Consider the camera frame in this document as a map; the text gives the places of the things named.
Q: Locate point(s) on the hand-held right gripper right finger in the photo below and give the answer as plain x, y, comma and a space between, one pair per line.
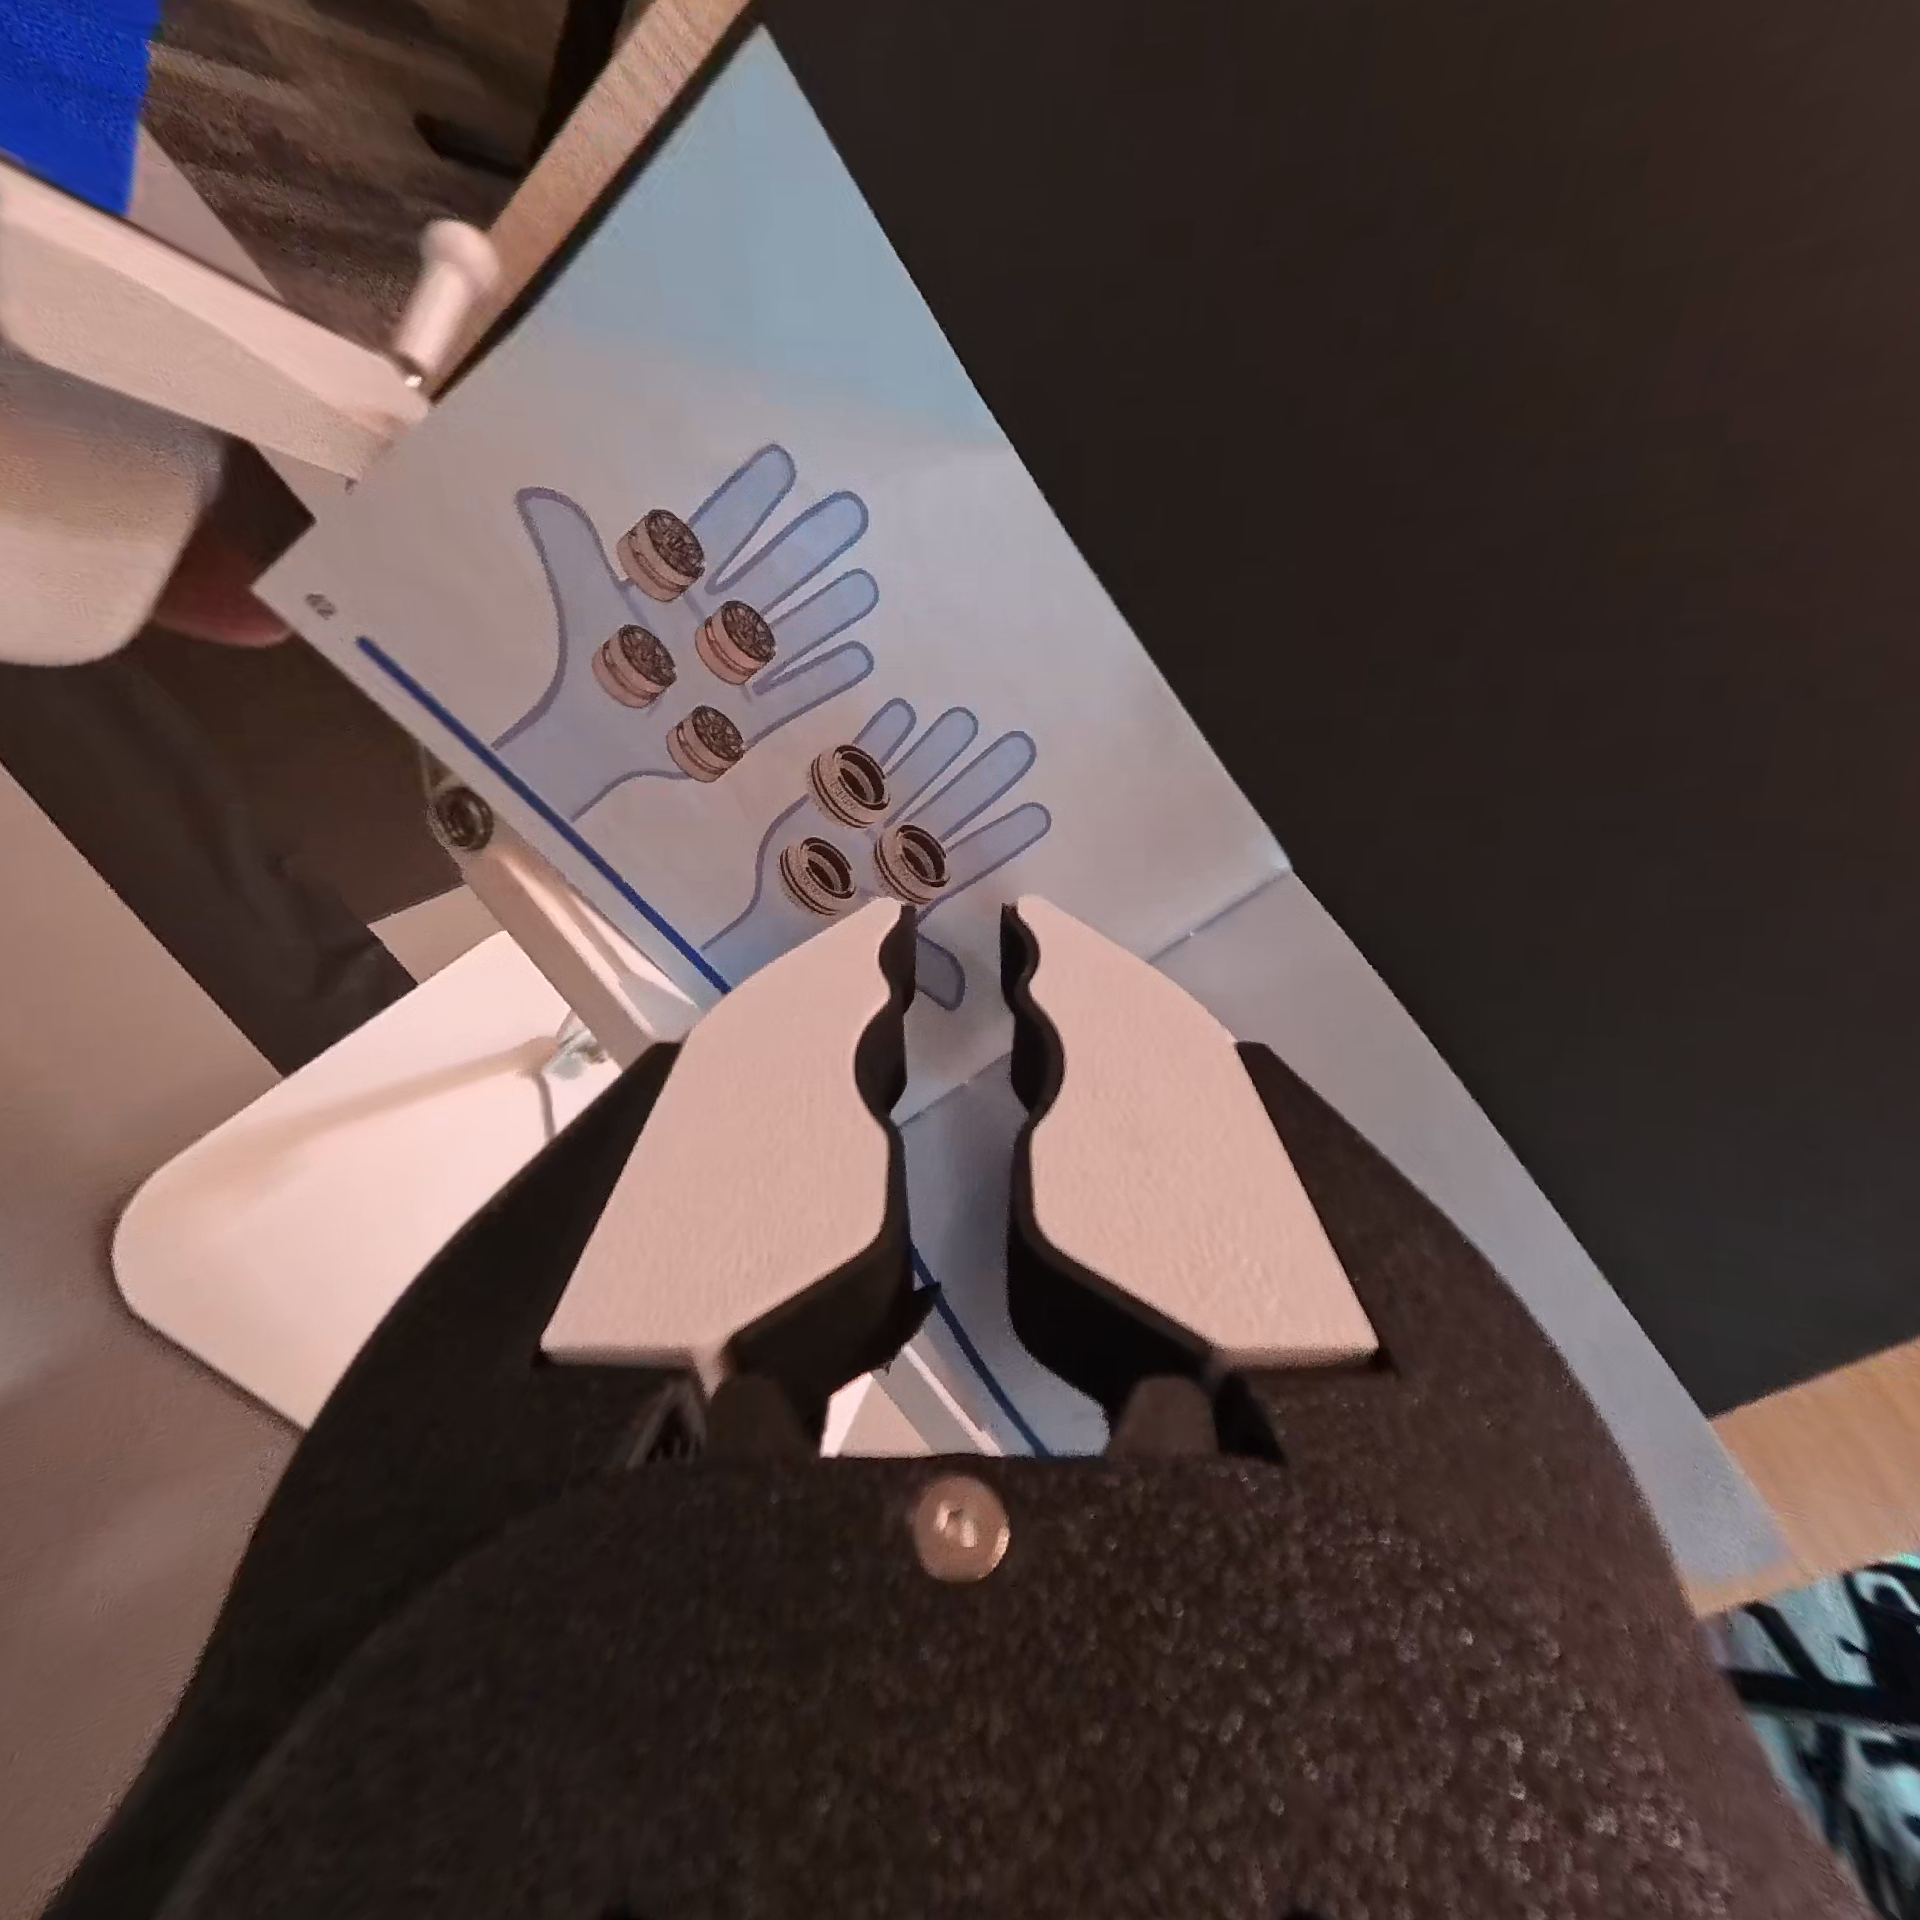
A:
1188, 1188

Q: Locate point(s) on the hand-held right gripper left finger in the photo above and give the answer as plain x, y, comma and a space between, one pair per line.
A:
737, 1188

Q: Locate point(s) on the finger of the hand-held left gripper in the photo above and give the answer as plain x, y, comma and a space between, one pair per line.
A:
182, 300

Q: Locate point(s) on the lego instruction booklet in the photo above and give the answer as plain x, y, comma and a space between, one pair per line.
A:
901, 541

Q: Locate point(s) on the person's left hand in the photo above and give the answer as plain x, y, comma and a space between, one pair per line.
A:
236, 606

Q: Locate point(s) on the blue storage bin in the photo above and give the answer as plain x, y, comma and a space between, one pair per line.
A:
66, 93

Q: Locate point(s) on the black panel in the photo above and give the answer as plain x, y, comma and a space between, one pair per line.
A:
1500, 601

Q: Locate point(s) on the book stand with black board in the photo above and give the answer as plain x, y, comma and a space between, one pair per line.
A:
1832, 1486

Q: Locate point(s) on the white base plate with lever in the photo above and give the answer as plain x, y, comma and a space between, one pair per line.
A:
362, 1231

